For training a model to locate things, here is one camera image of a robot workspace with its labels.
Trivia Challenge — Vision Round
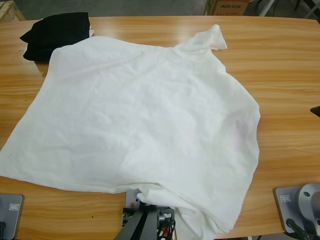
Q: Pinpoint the white T-shirt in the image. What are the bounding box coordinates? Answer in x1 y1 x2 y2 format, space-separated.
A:
0 24 262 240

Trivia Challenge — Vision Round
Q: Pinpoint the cardboard box with AUX print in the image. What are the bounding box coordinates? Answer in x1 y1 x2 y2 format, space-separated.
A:
212 0 250 16

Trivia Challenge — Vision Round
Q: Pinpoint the black folded garment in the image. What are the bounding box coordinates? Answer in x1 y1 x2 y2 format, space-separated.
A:
19 11 91 62

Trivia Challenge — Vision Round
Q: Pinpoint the wooden crate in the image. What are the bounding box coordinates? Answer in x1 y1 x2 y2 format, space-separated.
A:
0 0 26 22

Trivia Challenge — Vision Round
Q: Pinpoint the grey base plate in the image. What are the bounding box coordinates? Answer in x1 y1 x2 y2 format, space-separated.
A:
0 193 25 240
274 186 302 233

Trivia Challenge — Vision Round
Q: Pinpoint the white metal frame leg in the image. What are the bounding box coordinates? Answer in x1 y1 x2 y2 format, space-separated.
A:
258 0 275 17

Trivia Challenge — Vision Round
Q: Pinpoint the orange cable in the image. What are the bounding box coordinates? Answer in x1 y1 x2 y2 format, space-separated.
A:
156 225 173 240

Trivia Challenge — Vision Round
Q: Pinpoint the white mount plate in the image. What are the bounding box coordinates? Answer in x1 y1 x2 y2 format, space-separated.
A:
125 190 144 210

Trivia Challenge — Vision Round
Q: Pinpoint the dark camera post with bracket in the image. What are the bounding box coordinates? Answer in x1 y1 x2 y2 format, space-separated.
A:
113 201 177 240

